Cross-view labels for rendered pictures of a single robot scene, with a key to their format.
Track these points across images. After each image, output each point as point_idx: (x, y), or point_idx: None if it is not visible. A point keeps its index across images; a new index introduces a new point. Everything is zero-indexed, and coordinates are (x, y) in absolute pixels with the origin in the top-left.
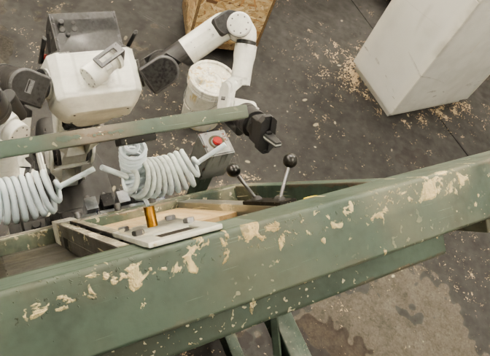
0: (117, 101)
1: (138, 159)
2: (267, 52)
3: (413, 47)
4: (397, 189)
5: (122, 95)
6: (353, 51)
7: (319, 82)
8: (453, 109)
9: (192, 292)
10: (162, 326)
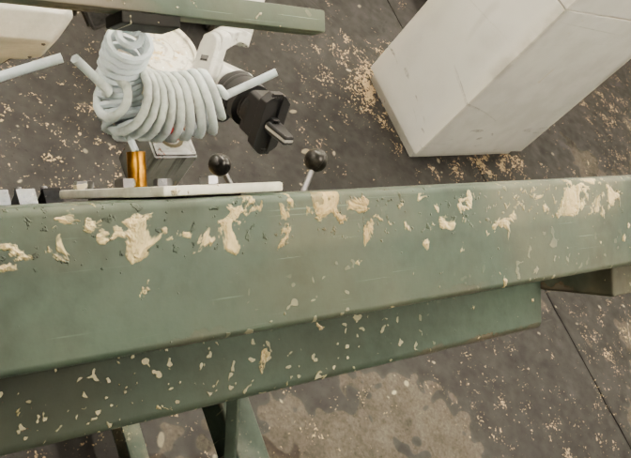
0: (27, 28)
1: (138, 61)
2: None
3: (461, 60)
4: (531, 189)
5: (39, 20)
6: (371, 53)
7: (316, 89)
8: (500, 162)
9: (224, 286)
10: (171, 335)
